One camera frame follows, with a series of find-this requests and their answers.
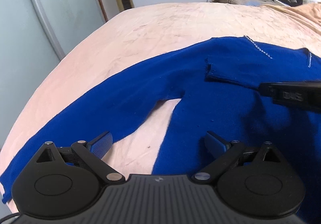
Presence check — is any blue knit sweater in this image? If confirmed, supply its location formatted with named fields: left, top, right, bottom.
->
left=1, top=37, right=320, bottom=223

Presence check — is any orange blanket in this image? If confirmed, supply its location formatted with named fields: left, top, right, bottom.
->
left=262, top=3, right=320, bottom=30

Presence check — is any pink bed sheet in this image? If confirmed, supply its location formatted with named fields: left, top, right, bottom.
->
left=0, top=2, right=321, bottom=214

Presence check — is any glass wardrobe door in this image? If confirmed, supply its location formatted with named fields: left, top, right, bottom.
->
left=1, top=0, right=105, bottom=141

